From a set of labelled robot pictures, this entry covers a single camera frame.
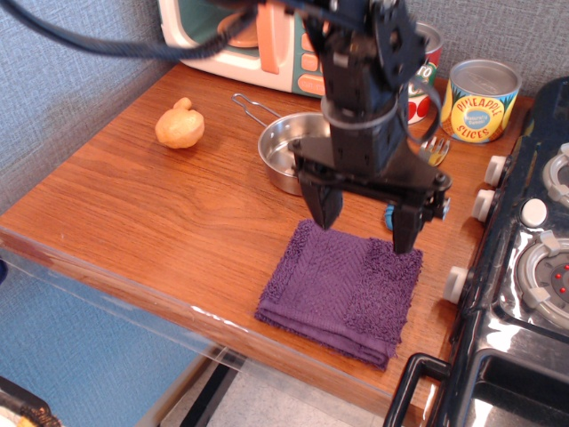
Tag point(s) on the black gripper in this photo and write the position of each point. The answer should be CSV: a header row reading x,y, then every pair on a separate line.
x,y
368,154

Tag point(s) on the purple cloth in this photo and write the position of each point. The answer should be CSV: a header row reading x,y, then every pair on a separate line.
x,y
347,293

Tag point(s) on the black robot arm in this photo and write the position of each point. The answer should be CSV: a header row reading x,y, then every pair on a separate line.
x,y
370,53

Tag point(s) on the small silver metal pan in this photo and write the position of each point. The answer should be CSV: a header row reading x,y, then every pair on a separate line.
x,y
274,140

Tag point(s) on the tomato juice can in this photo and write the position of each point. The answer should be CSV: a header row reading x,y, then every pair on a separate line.
x,y
419,101

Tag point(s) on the pineapple slices can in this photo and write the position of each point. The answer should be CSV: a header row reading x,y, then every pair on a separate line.
x,y
479,99

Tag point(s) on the pink white toy microwave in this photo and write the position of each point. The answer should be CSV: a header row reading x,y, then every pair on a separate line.
x,y
274,52

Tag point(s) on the black toy stove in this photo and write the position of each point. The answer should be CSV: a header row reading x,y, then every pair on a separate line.
x,y
509,359

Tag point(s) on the blue handled toy fork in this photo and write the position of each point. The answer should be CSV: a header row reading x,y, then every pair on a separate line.
x,y
432,152

